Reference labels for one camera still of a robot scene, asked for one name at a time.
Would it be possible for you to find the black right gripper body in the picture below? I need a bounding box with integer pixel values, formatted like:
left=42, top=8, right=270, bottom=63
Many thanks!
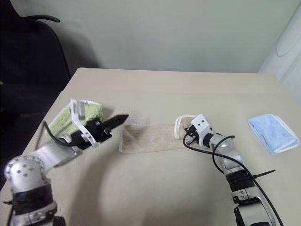
left=184, top=126, right=198, bottom=145

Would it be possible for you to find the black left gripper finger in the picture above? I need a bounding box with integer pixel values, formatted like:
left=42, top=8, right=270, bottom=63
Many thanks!
left=104, top=122, right=123, bottom=135
left=102, top=114, right=130, bottom=128

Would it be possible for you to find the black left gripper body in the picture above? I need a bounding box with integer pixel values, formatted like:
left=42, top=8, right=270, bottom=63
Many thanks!
left=85, top=119, right=112, bottom=143

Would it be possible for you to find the beige towel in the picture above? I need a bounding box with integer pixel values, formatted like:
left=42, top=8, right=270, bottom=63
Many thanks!
left=118, top=114, right=196, bottom=154

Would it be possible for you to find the folded green towel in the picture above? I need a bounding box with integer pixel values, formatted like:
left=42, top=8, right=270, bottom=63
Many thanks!
left=48, top=98, right=111, bottom=143

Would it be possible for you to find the folded blue towel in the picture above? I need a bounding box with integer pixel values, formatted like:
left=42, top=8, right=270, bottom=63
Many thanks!
left=248, top=113, right=301, bottom=156

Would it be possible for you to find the black zip tie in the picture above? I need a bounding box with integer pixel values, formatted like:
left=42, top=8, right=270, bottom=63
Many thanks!
left=251, top=169, right=276, bottom=180

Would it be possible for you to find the black office chair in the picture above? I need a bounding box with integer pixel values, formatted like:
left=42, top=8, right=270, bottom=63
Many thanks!
left=0, top=0, right=72, bottom=170

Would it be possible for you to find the dark rounded shape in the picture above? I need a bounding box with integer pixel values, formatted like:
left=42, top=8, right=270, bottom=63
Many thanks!
left=52, top=216, right=67, bottom=226

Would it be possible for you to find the white curved panel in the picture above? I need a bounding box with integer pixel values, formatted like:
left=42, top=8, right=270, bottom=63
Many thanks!
left=257, top=0, right=301, bottom=105

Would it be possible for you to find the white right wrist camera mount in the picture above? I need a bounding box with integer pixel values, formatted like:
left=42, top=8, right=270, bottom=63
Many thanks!
left=191, top=114, right=213, bottom=143

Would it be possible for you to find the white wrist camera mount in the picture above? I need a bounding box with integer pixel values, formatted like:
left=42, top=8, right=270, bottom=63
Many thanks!
left=69, top=98, right=97, bottom=148
left=191, top=114, right=213, bottom=143

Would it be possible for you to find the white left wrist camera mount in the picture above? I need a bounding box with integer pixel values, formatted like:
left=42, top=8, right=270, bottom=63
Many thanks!
left=69, top=98, right=97, bottom=148

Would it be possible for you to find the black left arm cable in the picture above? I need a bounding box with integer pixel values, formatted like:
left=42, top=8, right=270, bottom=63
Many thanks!
left=35, top=120, right=74, bottom=152

